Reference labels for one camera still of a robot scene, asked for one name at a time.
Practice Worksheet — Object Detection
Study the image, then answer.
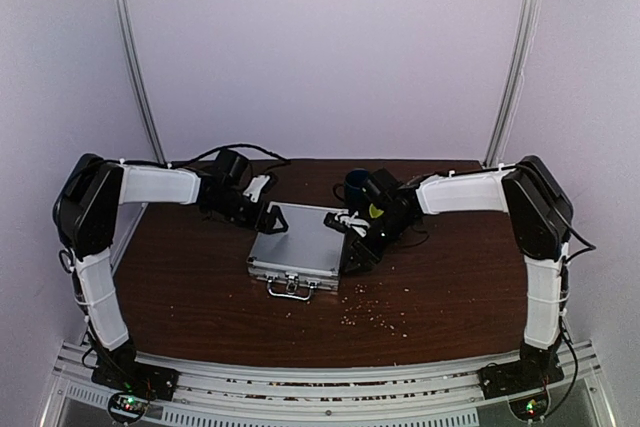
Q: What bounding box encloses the dark blue mug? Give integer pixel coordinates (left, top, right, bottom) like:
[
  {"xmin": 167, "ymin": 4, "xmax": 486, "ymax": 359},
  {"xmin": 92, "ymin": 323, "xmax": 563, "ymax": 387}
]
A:
[{"xmin": 332, "ymin": 169, "xmax": 370, "ymax": 212}]

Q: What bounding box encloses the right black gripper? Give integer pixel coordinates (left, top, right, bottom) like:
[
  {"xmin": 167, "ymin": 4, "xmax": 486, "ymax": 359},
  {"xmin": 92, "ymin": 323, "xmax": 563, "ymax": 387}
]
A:
[{"xmin": 340, "ymin": 209, "xmax": 415, "ymax": 275}]

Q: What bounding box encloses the aluminium frame post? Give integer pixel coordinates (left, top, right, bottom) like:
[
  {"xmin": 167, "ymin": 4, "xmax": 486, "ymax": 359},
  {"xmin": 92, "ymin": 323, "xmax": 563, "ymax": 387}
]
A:
[
  {"xmin": 484, "ymin": 0, "xmax": 541, "ymax": 167},
  {"xmin": 114, "ymin": 0, "xmax": 166, "ymax": 163}
]

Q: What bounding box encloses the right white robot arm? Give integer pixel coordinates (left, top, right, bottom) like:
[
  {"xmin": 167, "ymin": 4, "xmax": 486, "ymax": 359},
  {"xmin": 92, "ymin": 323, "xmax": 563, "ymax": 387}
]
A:
[{"xmin": 324, "ymin": 155, "xmax": 573, "ymax": 389}]

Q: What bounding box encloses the silver aluminium poker case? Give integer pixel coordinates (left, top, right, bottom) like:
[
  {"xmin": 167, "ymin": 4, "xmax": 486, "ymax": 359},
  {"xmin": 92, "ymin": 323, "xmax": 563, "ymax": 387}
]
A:
[{"xmin": 247, "ymin": 202, "xmax": 345, "ymax": 301}]

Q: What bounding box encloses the left aluminium frame post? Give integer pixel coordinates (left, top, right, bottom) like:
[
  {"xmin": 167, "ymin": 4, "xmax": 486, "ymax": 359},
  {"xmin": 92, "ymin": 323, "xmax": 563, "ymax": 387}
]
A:
[{"xmin": 114, "ymin": 0, "xmax": 166, "ymax": 163}]

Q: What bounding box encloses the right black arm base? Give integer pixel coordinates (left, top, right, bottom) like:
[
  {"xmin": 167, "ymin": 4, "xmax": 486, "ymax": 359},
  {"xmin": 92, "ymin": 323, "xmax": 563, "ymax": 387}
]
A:
[{"xmin": 478, "ymin": 343, "xmax": 564, "ymax": 399}]

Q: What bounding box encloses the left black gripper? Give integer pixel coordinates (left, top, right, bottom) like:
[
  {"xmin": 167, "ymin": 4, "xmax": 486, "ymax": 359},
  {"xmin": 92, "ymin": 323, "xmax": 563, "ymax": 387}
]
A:
[{"xmin": 210, "ymin": 188, "xmax": 289, "ymax": 235}]

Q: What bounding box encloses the right aluminium frame post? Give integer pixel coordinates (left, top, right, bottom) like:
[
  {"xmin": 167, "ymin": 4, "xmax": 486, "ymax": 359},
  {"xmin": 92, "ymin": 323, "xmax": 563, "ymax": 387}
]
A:
[{"xmin": 484, "ymin": 0, "xmax": 541, "ymax": 167}]

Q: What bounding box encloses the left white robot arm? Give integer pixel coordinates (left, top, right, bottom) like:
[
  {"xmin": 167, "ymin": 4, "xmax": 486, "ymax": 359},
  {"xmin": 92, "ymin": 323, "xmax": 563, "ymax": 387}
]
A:
[{"xmin": 52, "ymin": 149, "xmax": 289, "ymax": 353}]

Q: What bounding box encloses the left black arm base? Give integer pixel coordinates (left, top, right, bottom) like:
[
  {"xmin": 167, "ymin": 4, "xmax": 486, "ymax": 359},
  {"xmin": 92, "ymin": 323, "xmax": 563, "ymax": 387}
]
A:
[{"xmin": 91, "ymin": 352, "xmax": 179, "ymax": 401}]

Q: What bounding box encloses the lime green bowl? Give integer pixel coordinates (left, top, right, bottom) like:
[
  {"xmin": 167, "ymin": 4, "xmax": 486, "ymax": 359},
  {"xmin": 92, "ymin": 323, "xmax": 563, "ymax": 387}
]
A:
[{"xmin": 368, "ymin": 203, "xmax": 384, "ymax": 219}]

